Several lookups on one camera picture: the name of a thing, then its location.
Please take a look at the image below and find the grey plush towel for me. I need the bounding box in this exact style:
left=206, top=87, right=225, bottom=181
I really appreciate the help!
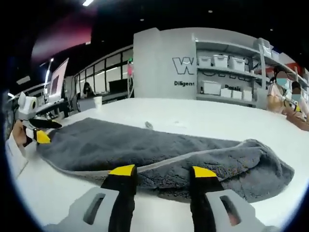
left=36, top=117, right=295, bottom=203

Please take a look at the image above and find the person's left hand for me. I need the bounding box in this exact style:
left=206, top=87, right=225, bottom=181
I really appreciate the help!
left=11, top=120, right=32, bottom=147

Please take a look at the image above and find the computer monitor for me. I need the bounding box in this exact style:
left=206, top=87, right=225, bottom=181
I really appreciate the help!
left=48, top=57, right=70, bottom=99

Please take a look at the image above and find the black display screen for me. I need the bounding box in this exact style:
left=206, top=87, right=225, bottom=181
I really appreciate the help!
left=108, top=79, right=128, bottom=94

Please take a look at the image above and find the pink object on pole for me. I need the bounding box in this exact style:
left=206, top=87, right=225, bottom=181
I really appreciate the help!
left=126, top=61, right=135, bottom=97

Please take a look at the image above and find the wooden tray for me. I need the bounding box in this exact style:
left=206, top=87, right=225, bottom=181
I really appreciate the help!
left=286, top=115, right=309, bottom=132

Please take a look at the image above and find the grey metal shelving rack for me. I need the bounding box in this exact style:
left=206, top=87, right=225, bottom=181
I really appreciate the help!
left=192, top=32, right=309, bottom=108

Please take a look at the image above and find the group of white storage bins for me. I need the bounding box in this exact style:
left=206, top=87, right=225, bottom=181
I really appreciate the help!
left=197, top=54, right=309, bottom=102

